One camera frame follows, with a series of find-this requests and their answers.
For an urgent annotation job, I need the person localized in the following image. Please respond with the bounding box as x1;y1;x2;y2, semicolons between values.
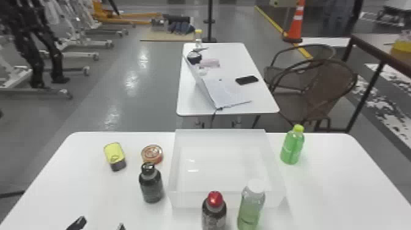
320;0;366;38

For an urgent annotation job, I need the green bottle with white cap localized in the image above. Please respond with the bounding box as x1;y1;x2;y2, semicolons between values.
237;178;266;230

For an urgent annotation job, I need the black post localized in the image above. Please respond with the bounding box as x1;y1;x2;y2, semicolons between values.
202;0;218;43

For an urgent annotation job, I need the yellow pallet jack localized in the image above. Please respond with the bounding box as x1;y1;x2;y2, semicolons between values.
92;0;163;26

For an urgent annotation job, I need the dark side table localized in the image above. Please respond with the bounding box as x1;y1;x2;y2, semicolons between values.
341;32;411;135

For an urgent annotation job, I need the white laptop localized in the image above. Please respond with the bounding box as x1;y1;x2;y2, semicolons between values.
184;54;253;111

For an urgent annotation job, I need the yellow can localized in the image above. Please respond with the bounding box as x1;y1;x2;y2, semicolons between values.
103;141;127;172

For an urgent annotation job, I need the small bottle with yellow cap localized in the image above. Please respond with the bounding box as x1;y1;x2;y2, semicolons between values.
193;29;204;49

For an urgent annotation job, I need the black bottle with red cap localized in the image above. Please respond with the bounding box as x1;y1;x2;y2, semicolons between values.
201;190;228;230

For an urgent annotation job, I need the orange can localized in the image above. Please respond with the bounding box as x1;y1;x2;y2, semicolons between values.
141;144;164;165

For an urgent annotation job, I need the orange cone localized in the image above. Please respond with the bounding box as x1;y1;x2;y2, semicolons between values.
282;0;306;44

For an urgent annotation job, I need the clear box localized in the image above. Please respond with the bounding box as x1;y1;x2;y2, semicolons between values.
166;128;287;209

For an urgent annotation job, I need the black phone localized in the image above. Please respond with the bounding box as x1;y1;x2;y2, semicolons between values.
235;75;260;86

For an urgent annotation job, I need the white side table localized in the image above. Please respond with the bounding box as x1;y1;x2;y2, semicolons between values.
176;42;280;129

